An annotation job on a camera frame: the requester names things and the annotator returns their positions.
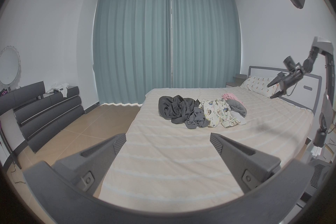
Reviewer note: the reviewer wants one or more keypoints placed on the black garment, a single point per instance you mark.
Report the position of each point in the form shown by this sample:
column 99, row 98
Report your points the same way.
column 170, row 107

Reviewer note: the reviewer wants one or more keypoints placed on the pink garment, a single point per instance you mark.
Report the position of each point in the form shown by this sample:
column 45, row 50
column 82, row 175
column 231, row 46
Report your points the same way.
column 229, row 97

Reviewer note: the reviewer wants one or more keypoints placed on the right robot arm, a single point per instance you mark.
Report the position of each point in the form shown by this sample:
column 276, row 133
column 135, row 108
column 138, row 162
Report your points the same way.
column 326, row 107

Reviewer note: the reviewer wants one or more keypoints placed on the grey bedside table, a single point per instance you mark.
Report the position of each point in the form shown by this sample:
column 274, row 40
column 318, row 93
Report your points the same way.
column 235, row 82

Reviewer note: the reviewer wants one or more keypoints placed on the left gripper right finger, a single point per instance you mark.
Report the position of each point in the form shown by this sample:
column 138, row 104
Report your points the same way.
column 246, row 165

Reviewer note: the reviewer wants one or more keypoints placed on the blue-green curtain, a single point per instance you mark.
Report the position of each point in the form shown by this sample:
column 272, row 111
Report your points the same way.
column 136, row 34

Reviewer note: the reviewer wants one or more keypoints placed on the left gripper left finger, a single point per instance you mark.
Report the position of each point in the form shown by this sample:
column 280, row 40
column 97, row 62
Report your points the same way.
column 89, row 165

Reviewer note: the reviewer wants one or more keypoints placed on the round white framed mirror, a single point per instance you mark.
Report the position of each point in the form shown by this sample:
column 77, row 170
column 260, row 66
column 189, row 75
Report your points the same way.
column 9, row 65

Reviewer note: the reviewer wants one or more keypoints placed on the small white garment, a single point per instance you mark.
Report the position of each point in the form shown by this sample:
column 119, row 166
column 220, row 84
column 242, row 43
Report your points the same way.
column 238, row 119

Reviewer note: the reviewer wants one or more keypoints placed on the grey knit garment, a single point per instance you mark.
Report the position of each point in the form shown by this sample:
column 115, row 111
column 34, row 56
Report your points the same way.
column 237, row 107

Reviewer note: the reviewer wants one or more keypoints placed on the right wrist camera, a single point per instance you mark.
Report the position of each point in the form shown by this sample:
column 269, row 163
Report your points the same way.
column 291, row 63

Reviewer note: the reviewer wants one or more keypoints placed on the white crumpled garment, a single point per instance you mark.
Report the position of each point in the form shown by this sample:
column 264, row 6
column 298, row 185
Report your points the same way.
column 59, row 87

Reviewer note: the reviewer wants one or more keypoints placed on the dark grey chest of drawers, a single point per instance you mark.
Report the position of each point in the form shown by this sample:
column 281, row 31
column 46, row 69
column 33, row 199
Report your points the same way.
column 47, row 118

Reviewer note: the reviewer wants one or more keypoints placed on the white printed pyjama top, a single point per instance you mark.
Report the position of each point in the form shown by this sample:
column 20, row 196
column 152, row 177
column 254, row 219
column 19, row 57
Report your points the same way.
column 214, row 112

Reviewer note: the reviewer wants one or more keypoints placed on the bed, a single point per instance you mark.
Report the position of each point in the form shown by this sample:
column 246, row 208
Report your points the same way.
column 183, row 154

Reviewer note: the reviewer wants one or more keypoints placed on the white printed pillow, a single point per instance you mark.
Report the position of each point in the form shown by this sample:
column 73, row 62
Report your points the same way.
column 258, row 85

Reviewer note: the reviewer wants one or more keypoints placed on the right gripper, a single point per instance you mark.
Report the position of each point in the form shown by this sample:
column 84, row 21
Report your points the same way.
column 291, row 80

